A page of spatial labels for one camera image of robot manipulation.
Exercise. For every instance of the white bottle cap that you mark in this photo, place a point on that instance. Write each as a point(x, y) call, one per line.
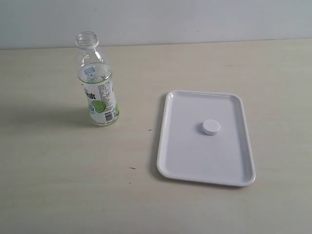
point(211, 127)

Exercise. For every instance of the clear plastic drink bottle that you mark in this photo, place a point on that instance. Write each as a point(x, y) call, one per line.
point(96, 78)

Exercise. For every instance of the white rectangular tray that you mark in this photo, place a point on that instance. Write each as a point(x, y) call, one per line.
point(186, 153)

